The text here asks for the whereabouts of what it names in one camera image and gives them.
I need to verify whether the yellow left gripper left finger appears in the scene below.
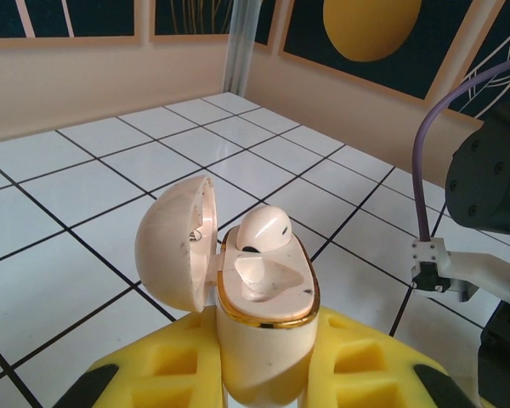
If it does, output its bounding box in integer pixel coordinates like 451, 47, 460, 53
67, 308, 229, 408

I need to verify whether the aluminium frame post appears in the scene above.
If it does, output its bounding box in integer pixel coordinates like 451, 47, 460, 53
224, 0, 265, 98

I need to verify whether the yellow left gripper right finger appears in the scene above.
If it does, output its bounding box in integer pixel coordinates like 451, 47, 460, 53
308, 306, 488, 408

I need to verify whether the beige earbud charging case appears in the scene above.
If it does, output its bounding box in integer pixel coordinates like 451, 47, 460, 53
134, 173, 320, 408

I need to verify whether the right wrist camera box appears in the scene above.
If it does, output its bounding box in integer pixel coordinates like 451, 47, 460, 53
409, 236, 510, 308

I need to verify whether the beige wireless earbud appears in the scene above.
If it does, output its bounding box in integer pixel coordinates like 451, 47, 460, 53
236, 206, 292, 254

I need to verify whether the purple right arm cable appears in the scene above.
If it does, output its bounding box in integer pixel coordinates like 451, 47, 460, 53
411, 57, 510, 244

